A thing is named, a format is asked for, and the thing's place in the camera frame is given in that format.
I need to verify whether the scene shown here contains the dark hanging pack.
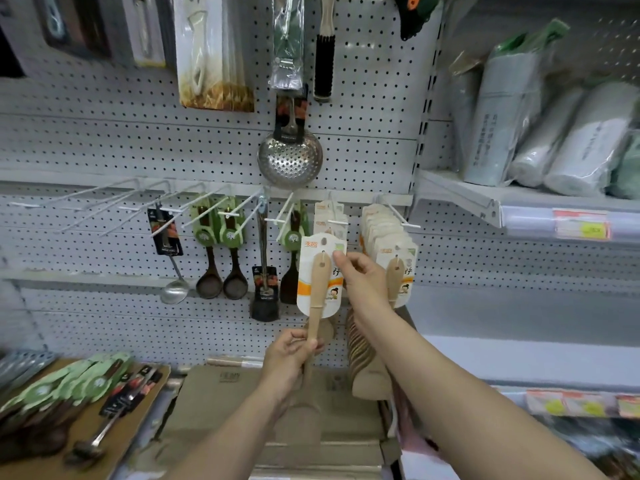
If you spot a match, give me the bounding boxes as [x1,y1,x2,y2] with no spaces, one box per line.
[32,0,112,59]

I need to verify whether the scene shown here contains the person's left forearm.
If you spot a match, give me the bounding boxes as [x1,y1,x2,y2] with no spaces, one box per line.
[165,384,301,480]

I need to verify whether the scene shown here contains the grey store shelf unit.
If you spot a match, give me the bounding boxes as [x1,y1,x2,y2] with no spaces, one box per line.
[399,0,640,480]

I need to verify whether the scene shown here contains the large steel skimmer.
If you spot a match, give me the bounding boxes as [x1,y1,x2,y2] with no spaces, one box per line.
[257,92,324,189]

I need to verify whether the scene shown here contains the pale boxed pack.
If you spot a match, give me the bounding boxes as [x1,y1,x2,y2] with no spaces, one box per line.
[121,0,167,68]

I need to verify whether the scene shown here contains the person's left hand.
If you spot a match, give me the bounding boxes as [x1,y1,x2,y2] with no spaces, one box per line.
[261,328,325,395]

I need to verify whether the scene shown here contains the row of red yellow labels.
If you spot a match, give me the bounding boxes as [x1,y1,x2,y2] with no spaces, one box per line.
[525,388,640,419]

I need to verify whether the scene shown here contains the assorted packaged goods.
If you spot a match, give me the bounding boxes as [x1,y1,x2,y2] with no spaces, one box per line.
[539,414,640,480]

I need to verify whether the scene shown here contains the person's right forearm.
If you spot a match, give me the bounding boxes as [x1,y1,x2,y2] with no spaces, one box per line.
[349,304,609,480]

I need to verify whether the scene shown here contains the black flat brush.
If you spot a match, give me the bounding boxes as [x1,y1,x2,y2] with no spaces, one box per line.
[0,27,26,79]

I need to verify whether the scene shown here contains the person's right hand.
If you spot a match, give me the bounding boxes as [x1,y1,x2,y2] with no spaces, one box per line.
[332,250,393,321]

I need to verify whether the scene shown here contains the wooden spatulas bunch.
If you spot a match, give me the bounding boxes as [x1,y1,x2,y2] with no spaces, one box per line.
[346,203,420,401]

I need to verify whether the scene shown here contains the white knife in package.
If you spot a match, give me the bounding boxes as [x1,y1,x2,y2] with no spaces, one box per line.
[173,0,256,113]

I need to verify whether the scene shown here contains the flat cardboard box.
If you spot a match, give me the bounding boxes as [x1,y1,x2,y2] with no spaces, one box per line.
[125,364,401,480]

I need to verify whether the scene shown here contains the row of dark spoons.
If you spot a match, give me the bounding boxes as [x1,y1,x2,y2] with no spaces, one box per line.
[0,352,136,461]

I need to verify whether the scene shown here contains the small steel ladle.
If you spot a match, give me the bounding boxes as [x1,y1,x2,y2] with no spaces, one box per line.
[147,207,191,305]

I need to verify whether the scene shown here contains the slim grey cup pack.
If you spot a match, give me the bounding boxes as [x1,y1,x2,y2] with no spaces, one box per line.
[447,49,483,171]

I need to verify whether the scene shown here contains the thick white roll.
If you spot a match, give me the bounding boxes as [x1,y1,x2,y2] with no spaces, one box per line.
[543,82,640,198]

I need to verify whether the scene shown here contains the bundle of carded steel utensils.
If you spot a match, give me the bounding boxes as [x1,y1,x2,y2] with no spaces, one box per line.
[62,364,163,468]
[0,349,56,391]

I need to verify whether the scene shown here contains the pink plastic basin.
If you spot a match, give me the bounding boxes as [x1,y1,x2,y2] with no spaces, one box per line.
[392,384,446,461]

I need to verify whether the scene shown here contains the black orange tool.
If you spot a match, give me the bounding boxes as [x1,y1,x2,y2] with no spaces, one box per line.
[392,0,443,41]

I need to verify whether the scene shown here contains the clear pack green insert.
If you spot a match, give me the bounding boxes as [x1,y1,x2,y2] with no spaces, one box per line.
[269,0,307,91]

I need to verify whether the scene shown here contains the black slotted turner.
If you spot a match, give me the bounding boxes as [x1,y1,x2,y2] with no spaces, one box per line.
[249,197,281,323]

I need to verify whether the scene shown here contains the dark wooden spatula green card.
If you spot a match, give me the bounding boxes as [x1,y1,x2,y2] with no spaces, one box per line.
[279,202,310,305]

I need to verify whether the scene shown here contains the black brush white handle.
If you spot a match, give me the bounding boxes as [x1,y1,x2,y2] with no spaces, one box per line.
[313,0,337,103]

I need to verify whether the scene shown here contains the row of green beige packs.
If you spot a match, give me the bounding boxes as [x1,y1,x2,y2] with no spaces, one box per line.
[607,134,640,201]

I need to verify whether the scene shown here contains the slim white roll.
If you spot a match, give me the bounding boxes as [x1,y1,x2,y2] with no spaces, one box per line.
[507,87,586,188]

